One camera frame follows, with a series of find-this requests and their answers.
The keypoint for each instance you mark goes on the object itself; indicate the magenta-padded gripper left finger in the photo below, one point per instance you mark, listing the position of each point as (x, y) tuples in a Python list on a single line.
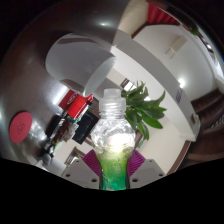
[(78, 173)]

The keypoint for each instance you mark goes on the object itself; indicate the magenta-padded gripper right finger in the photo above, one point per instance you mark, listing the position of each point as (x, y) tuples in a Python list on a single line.
[(148, 173)]

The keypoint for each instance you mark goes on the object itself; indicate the clear bottle with green drink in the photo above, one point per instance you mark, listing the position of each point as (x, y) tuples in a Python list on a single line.
[(113, 140)]

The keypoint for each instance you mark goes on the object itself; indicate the brown wooden double door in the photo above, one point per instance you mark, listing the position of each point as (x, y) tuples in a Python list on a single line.
[(75, 155)]

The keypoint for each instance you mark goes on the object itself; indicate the brown tray of small jars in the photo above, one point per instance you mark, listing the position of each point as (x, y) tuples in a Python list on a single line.
[(69, 130)]

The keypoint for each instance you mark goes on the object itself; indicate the black chair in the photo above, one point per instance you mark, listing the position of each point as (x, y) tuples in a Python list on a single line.
[(85, 128)]

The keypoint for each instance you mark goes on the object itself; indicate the black flat device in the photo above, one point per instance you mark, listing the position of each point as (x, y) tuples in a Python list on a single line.
[(53, 126)]

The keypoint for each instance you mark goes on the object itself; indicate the potted plant in white pot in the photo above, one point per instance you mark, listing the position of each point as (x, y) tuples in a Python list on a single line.
[(145, 110)]

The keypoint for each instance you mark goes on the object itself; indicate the red box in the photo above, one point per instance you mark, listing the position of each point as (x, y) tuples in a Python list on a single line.
[(78, 106)]

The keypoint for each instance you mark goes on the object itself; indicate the flat round red coaster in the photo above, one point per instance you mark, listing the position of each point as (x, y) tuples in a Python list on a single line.
[(20, 127)]

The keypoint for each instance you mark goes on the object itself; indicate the brown framed window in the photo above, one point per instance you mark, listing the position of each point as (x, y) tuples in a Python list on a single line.
[(126, 85)]

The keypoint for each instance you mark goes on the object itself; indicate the red carpeted staircase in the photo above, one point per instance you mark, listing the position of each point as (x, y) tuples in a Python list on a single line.
[(161, 15)]

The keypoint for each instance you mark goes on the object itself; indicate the white wall lamp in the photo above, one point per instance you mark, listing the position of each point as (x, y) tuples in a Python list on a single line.
[(181, 83)]

